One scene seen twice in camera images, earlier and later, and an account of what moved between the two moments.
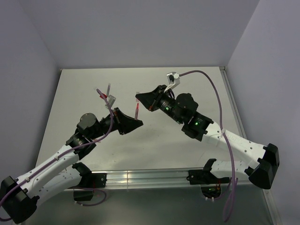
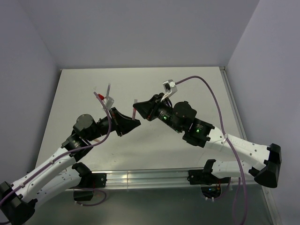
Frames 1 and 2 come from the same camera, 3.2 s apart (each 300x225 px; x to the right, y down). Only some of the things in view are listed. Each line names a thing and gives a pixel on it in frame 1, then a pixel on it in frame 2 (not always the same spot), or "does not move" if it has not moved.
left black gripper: [125, 124] does not move
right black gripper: [151, 99] -> [148, 109]
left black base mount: [84, 191] does not move
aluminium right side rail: [236, 112] does not move
